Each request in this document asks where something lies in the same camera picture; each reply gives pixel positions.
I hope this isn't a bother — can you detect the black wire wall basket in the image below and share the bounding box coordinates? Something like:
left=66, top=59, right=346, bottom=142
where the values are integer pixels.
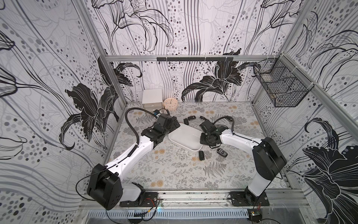
left=253, top=58, right=313, bottom=107

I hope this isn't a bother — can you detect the black wall rail bar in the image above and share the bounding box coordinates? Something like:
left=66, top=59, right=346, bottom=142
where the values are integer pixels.
left=156, top=57, right=234, bottom=62

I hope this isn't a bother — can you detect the silver black bmw key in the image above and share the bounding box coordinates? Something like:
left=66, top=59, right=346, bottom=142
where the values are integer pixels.
left=217, top=148, right=228, bottom=158

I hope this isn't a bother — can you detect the white mini drawer cabinet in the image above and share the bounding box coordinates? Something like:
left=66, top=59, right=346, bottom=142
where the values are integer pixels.
left=142, top=89, right=163, bottom=112

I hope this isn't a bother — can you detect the white storage tray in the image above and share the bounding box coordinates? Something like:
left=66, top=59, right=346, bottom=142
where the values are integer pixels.
left=168, top=123, right=203, bottom=152

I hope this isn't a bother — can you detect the white cable duct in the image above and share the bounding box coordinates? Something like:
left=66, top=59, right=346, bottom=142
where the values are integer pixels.
left=88, top=209, right=249, bottom=219

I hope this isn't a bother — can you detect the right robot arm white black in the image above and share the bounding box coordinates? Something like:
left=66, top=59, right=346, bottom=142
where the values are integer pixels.
left=200, top=120, right=287, bottom=198

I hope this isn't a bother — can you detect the pink round alarm clock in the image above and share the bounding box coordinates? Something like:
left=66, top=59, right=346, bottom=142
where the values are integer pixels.
left=163, top=98, right=179, bottom=111

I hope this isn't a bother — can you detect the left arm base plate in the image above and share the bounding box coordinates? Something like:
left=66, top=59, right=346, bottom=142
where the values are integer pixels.
left=119, top=191, right=158, bottom=208

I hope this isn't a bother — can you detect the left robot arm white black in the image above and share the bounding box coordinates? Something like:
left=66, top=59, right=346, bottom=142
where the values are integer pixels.
left=87, top=114, right=180, bottom=210

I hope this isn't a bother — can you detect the black car key front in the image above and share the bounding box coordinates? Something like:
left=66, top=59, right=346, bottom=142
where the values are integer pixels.
left=199, top=150, right=205, bottom=161

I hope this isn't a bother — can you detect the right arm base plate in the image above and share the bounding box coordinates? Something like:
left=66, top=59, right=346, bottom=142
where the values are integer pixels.
left=227, top=191, right=270, bottom=207

